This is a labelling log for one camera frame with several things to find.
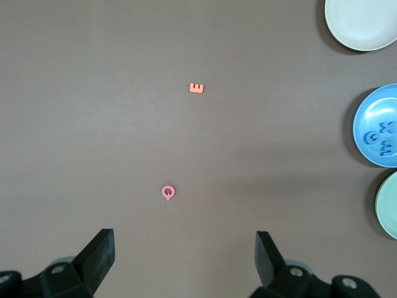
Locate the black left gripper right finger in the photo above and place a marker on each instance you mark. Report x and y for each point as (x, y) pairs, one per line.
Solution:
(270, 264)

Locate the blue plate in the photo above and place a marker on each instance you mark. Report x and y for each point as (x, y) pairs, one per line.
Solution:
(361, 124)

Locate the light green plate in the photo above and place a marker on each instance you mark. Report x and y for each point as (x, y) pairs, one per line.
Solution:
(387, 205)

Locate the orange letter E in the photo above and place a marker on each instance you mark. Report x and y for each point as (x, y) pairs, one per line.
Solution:
(196, 90)

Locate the red round letter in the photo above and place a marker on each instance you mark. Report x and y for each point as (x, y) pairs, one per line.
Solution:
(163, 192)

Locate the blue letter X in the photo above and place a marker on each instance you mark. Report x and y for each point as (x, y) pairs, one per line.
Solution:
(387, 127)

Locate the beige plate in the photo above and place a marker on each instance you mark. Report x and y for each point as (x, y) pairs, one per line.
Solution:
(359, 21)

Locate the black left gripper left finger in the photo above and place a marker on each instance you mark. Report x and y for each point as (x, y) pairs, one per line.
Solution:
(93, 264)

